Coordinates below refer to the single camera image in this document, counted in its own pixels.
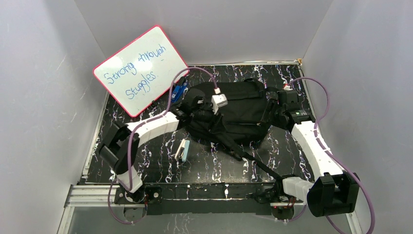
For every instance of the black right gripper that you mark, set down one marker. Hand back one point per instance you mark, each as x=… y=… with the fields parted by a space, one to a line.
x=272 y=106

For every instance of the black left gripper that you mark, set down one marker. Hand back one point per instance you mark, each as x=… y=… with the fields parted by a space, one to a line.
x=206 y=107

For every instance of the black student backpack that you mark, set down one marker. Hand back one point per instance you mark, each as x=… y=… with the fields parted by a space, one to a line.
x=241 y=118

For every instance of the blue stapler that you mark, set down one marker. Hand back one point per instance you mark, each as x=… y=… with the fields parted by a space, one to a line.
x=178 y=89

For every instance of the white eraser block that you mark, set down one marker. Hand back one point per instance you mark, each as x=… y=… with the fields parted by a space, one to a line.
x=183 y=150

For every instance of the pink framed whiteboard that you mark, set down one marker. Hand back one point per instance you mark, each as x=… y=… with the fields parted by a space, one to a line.
x=142 y=71

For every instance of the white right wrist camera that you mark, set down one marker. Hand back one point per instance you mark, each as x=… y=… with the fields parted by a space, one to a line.
x=287 y=87

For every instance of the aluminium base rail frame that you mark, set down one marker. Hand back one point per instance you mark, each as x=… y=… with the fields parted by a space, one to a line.
x=182 y=198

